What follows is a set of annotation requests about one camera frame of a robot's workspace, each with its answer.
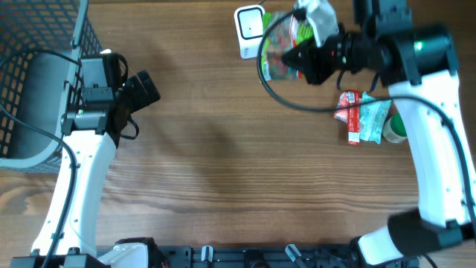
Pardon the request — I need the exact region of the green snack packet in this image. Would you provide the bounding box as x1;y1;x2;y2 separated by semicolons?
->
261;16;314;81

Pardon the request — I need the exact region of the red candy bar wrapper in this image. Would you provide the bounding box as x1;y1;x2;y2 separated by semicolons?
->
347;91;361;145

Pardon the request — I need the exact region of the teal wipes packet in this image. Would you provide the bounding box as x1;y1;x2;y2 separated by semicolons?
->
360;100;391;144

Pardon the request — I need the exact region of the green lid jar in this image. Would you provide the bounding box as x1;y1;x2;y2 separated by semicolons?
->
382;113;407;144

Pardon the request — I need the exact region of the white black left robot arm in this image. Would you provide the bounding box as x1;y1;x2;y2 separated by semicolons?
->
10;71;167;267

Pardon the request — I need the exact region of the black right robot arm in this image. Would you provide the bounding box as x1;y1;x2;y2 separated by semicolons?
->
283;0;475;267

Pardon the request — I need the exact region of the white barcode scanner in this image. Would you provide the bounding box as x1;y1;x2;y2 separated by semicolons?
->
234;4;265;60

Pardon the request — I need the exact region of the grey plastic mesh basket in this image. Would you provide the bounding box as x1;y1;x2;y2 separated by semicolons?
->
1;0;102;173

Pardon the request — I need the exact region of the black left camera cable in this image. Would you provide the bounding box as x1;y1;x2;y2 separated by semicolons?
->
0;48;83;268

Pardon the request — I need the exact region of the black camera cable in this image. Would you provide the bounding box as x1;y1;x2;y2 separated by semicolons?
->
256;8;476;232
0;48;83;268

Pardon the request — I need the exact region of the black right camera cable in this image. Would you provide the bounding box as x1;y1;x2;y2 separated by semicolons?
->
256;8;476;232

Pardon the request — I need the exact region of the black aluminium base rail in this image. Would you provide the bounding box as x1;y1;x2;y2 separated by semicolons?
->
158;244;366;268

